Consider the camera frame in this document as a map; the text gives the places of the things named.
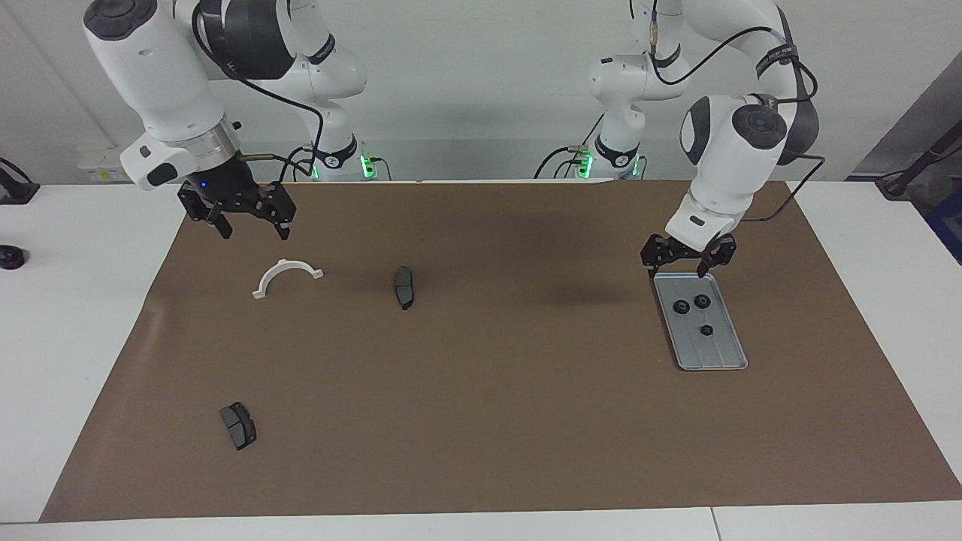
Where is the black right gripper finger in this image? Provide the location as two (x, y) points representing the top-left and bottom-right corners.
(177, 186), (232, 240)
(259, 183), (296, 241)

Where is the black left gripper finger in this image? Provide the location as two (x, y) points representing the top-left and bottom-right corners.
(697, 234), (737, 279)
(640, 234), (673, 280)

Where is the silver metal tray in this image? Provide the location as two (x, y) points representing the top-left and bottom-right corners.
(652, 272), (749, 372)

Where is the white plastic box cluster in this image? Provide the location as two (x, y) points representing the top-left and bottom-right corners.
(77, 147), (125, 183)

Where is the black stand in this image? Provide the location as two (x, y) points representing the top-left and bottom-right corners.
(876, 124), (962, 200)

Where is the short dark brake pad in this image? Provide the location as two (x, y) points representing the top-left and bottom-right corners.
(219, 402), (258, 452)

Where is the blue crate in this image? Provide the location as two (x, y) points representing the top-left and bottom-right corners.
(926, 188), (962, 265)

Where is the brown table mat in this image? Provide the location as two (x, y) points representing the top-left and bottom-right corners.
(39, 180), (962, 523)

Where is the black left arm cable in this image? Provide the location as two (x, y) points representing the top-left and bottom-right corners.
(648, 0), (826, 223)

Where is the white curved plastic bracket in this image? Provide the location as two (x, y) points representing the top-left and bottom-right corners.
(252, 258), (325, 301)

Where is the black clamp bracket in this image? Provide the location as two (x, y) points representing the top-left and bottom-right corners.
(0, 156), (41, 205)

